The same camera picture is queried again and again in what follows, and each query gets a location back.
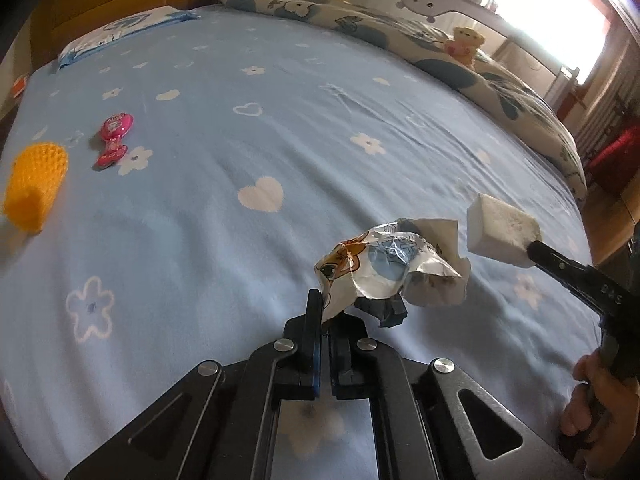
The blue patterned white quilt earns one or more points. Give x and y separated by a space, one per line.
400 30

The white radiator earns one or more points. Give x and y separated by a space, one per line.
615 95

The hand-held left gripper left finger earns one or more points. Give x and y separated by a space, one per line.
312 355

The white foam block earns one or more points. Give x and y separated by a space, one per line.
502 232

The white bed guard rail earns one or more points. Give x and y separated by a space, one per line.
425 0

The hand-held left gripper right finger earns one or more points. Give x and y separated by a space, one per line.
345 360

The small teddy bear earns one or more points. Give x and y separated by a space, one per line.
465 45

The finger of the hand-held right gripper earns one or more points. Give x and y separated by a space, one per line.
570 272

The red hanging garment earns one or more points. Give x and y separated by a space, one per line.
617 160

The person's right hand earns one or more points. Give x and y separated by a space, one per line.
607 405

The foil wrapper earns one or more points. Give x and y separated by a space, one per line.
390 260

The blue and white pillow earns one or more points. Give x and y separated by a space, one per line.
125 27

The bed with blue flowered sheet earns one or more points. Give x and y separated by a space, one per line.
225 160

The orange mesh cylinder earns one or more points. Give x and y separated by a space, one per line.
35 185

